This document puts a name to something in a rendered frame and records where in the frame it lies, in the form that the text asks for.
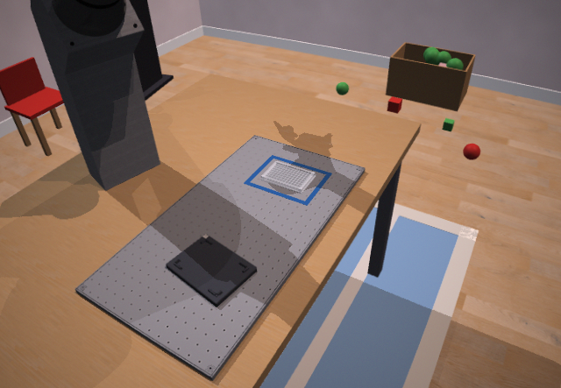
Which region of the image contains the blue tape outline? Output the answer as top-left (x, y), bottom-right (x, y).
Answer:
top-left (244, 155), bottom-right (331, 206)

